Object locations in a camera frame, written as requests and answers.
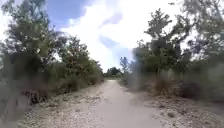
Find pale gravel dirt path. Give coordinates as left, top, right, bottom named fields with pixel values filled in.
left=13, top=79, right=224, bottom=128

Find distant green trees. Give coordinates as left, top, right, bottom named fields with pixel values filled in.
left=103, top=66, right=123, bottom=78

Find dry brown bushes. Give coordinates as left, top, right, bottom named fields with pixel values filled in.
left=120, top=68, right=224, bottom=104
left=0, top=71, right=105, bottom=126

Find row of green trees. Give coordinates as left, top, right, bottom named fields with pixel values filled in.
left=119, top=0, right=224, bottom=101
left=0, top=0, right=105, bottom=101

